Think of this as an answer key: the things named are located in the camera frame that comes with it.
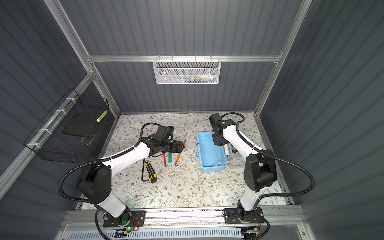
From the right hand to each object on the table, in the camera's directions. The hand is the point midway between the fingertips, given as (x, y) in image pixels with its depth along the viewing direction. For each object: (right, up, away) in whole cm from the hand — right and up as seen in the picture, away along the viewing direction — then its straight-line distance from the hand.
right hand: (224, 141), depth 89 cm
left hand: (-27, -3, 0) cm, 28 cm away
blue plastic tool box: (-6, -11, +9) cm, 16 cm away
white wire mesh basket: (-24, +51, +23) cm, 61 cm away
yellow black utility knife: (-44, -18, 0) cm, 48 cm away
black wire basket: (-81, +6, -15) cm, 83 cm away
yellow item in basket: (-69, +15, -8) cm, 71 cm away
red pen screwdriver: (-37, -12, +5) cm, 39 cm away
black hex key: (-48, -22, -2) cm, 53 cm away
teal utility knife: (-34, -11, +6) cm, 36 cm away
